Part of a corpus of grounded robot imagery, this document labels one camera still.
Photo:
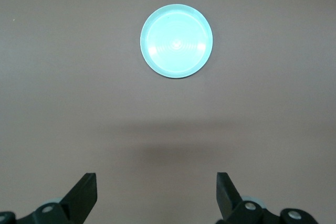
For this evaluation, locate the light green round plate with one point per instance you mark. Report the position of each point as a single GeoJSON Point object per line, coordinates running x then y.
{"type": "Point", "coordinates": [176, 40]}

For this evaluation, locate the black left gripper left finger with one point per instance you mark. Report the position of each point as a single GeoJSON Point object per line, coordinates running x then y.
{"type": "Point", "coordinates": [84, 195]}

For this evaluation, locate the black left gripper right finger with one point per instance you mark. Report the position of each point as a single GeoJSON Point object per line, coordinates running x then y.
{"type": "Point", "coordinates": [228, 195]}

